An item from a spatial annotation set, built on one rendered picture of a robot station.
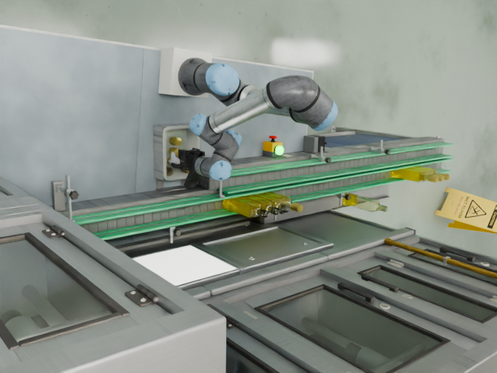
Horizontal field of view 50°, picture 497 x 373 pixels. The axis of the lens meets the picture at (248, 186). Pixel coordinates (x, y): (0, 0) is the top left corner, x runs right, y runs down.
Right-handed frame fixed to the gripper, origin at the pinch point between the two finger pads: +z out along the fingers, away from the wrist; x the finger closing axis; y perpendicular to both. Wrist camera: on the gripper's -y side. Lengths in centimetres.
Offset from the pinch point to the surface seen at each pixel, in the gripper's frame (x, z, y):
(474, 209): -349, 49, -92
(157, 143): 6.9, 2.3, 8.2
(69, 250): 77, -87, 4
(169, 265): 22.9, -32.9, -29.9
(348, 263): -40, -63, -35
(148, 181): 9.9, 5.5, -7.9
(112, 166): 25.4, 5.5, 0.6
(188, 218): 1.2, -11.9, -21.5
